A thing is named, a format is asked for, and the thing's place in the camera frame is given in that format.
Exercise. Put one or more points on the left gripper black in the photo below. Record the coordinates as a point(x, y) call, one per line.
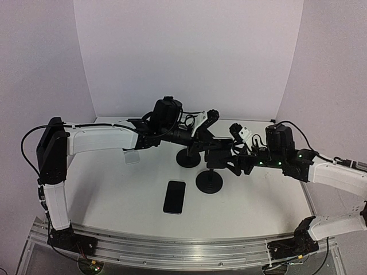
point(202, 137)

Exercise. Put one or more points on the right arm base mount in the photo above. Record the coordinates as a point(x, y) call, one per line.
point(301, 243)

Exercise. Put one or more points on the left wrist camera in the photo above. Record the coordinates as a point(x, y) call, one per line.
point(208, 117)

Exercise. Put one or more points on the clear acrylic phone stand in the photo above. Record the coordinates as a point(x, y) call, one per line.
point(131, 157)

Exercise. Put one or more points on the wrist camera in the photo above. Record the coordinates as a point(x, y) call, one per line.
point(240, 134)
point(208, 117)

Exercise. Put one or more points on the black phone stand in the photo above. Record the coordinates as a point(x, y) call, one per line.
point(188, 158)
point(209, 181)

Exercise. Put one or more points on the black phone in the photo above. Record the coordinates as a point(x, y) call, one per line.
point(174, 198)
point(216, 159)

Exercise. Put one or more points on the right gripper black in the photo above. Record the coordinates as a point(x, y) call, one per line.
point(238, 169)

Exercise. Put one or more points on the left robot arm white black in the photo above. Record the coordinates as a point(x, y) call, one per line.
point(61, 141)

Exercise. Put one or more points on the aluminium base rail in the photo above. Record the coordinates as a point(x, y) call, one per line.
point(106, 252)

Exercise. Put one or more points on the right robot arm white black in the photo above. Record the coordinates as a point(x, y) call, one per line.
point(343, 174)

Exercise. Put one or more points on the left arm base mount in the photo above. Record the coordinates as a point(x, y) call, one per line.
point(68, 240)

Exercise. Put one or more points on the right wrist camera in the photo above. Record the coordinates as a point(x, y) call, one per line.
point(240, 134)

